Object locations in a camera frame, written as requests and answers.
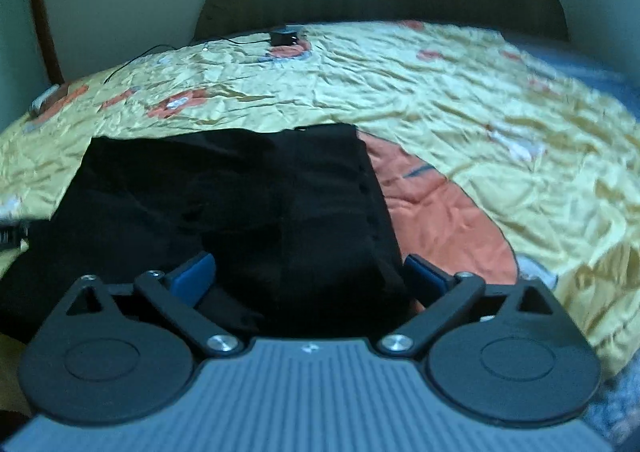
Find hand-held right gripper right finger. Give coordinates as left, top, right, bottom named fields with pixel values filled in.
left=377, top=254, right=557, bottom=359

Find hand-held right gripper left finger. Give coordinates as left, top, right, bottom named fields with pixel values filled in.
left=64, top=253, right=244, bottom=359

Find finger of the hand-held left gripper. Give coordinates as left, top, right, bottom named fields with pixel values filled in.
left=0, top=221, right=29, bottom=251

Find black pants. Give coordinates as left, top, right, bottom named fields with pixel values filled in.
left=0, top=123, right=417, bottom=341

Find small brown white box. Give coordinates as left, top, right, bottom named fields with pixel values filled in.
left=29, top=84, right=69, bottom=115

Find yellow printed blanket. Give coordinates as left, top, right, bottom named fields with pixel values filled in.
left=0, top=20, right=640, bottom=415

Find white door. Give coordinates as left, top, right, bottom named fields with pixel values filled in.
left=0, top=0, right=51, bottom=133

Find blue patterned cloth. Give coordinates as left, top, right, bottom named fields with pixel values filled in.
left=582, top=372, right=640, bottom=452

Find blue grey cloth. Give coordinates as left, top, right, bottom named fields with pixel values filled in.
left=500, top=32, right=640, bottom=119

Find brown door frame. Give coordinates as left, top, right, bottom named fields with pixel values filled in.
left=25, top=0, right=67, bottom=85

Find thin black cable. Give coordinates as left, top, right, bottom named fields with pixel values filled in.
left=102, top=34, right=274, bottom=85

